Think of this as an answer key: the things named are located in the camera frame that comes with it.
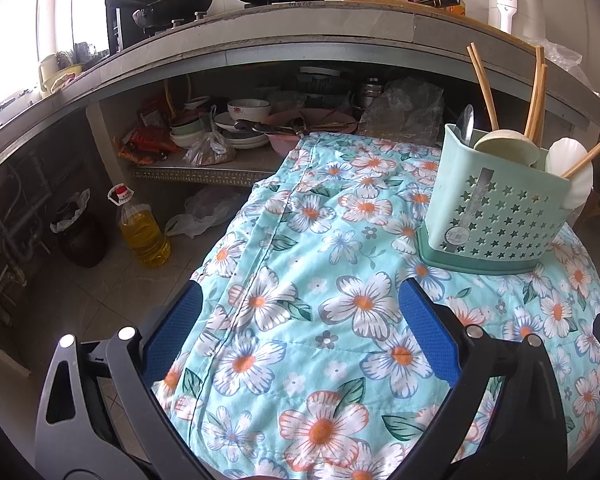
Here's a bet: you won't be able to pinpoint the white plastic bag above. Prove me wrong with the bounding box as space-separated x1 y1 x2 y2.
165 187 248 239

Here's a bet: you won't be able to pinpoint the metal ladle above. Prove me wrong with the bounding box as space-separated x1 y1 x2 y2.
234 119 306 139

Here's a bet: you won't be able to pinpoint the brown ceramic jar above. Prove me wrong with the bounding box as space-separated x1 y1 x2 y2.
50 189 108 268

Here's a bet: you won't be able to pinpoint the cream ceramic spoon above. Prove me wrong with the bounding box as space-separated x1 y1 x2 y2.
474 129 541 170

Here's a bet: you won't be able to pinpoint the pink plastic basin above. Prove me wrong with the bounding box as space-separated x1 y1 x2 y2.
267 107 358 158

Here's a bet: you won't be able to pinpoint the floral blanket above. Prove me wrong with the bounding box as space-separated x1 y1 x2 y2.
152 132 600 480

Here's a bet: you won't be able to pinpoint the metal shelf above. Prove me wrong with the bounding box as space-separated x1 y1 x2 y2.
127 147 293 188

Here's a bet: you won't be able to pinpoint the green plastic utensil basket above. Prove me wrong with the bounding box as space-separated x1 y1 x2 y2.
416 122 573 275

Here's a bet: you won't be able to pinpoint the crinkled clear plastic bag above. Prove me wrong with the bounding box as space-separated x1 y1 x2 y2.
359 77 446 145

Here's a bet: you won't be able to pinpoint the stainless steel spoon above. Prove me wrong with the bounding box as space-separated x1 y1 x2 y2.
454 104 477 143

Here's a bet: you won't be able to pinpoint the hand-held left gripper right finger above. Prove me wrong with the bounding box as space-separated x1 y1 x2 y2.
399 277 571 480

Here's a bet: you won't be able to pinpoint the white kitchen appliance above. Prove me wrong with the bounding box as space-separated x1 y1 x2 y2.
487 0 543 36

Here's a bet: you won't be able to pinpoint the cooking oil jug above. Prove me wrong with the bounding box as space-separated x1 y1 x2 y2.
107 184 172 268

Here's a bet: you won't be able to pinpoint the stack of white plates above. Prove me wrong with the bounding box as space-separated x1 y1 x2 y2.
214 110 271 150

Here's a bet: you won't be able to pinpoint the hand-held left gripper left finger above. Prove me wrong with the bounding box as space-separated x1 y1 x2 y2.
34 280 216 480

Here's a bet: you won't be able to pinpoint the stack of dark containers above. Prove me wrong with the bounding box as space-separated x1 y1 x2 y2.
295 66 361 111

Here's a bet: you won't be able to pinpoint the grey concrete kitchen counter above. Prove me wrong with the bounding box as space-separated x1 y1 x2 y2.
0 0 600 176

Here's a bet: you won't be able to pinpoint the window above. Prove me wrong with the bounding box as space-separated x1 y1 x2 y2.
0 0 108 111

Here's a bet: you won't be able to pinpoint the pile of red packets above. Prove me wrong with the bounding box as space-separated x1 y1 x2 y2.
119 99 181 163

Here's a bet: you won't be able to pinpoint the white ceramic spoon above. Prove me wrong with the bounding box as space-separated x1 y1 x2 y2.
545 137 595 211

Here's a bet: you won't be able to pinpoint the white bowl red pattern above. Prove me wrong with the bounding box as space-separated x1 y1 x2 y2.
227 98 272 126

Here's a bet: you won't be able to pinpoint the pale green bowl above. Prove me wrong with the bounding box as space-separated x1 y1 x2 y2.
170 116 203 148

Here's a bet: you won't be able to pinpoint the white mug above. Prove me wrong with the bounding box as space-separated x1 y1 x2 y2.
37 54 61 92

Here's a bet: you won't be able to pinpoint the plastic bag brown contents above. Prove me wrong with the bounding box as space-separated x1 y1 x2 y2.
182 131 237 167

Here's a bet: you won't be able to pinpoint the black wok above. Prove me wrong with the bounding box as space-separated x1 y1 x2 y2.
105 0 215 28

